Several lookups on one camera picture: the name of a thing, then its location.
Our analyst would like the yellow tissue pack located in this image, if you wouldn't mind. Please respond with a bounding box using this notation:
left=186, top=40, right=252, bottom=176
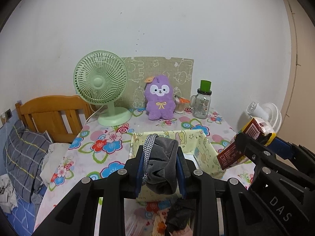
left=217, top=117, right=276, bottom=170

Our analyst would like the grey velvet scrunchie cloth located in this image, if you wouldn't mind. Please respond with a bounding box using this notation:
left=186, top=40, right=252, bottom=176
left=142, top=133, right=179, bottom=195

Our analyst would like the beige door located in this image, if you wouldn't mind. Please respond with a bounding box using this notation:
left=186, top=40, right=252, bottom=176
left=278, top=0, right=314, bottom=152

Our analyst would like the cartoon fabric storage box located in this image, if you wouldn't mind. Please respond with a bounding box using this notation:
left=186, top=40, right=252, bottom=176
left=136, top=129, right=224, bottom=202

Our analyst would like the black cloth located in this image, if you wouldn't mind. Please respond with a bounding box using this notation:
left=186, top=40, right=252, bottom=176
left=166, top=198, right=195, bottom=233

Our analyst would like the white standing fan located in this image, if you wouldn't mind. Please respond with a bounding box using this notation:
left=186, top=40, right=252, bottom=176
left=246, top=102, right=282, bottom=133

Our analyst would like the glass jar green lid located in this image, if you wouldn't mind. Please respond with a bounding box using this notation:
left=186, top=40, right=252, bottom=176
left=190, top=80, right=212, bottom=119

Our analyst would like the purple plush toy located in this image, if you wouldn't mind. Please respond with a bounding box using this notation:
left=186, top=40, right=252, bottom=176
left=144, top=75, right=176, bottom=120

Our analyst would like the toothpick holder orange lid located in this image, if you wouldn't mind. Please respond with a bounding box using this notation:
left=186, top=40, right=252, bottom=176
left=174, top=95, right=190, bottom=114

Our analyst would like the white crumpled cloth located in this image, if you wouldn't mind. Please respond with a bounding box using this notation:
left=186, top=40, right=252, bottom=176
left=40, top=143, right=70, bottom=187

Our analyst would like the wooden headboard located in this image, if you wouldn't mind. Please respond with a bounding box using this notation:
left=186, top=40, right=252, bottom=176
left=16, top=95, right=92, bottom=143

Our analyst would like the green desk fan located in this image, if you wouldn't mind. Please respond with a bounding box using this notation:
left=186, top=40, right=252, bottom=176
left=73, top=51, right=131, bottom=127

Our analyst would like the grey plaid pillow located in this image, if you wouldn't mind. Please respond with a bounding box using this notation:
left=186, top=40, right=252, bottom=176
left=3, top=120, right=52, bottom=202

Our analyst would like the wall socket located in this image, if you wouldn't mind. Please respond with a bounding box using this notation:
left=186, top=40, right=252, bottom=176
left=5, top=109, right=12, bottom=120

